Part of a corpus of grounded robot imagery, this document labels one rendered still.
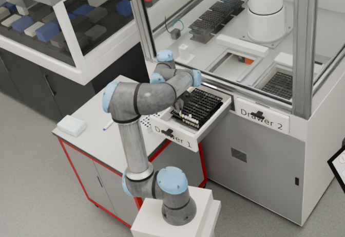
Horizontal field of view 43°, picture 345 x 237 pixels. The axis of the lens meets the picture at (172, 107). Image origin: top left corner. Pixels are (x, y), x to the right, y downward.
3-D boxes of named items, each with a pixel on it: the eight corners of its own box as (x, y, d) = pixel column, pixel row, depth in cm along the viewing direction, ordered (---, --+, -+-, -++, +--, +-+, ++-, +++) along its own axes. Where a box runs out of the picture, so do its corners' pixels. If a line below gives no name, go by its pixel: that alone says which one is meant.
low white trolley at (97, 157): (156, 254, 270) (127, 176, 220) (89, 207, 304) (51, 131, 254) (211, 188, 299) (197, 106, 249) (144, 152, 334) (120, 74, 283)
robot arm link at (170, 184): (186, 210, 178) (181, 188, 170) (154, 205, 182) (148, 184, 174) (193, 186, 187) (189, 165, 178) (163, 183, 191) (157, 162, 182)
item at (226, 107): (195, 147, 216) (194, 138, 212) (156, 128, 231) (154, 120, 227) (240, 98, 237) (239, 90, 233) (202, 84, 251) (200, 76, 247)
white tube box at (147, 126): (148, 133, 239) (146, 128, 237) (138, 126, 245) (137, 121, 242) (165, 121, 244) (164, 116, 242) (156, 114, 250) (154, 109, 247)
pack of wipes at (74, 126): (88, 126, 252) (85, 121, 249) (76, 138, 246) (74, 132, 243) (69, 119, 259) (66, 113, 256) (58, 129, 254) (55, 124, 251)
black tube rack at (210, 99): (198, 133, 222) (197, 124, 218) (172, 121, 232) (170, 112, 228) (223, 107, 234) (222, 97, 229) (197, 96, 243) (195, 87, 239)
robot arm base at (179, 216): (192, 228, 183) (189, 213, 177) (158, 223, 187) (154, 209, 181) (199, 198, 194) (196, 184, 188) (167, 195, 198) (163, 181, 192)
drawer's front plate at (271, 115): (287, 134, 214) (287, 119, 207) (236, 114, 230) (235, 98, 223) (289, 132, 215) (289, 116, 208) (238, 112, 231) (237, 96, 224)
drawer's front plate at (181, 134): (196, 152, 216) (193, 137, 208) (152, 131, 232) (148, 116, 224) (198, 150, 216) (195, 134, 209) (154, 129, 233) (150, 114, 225)
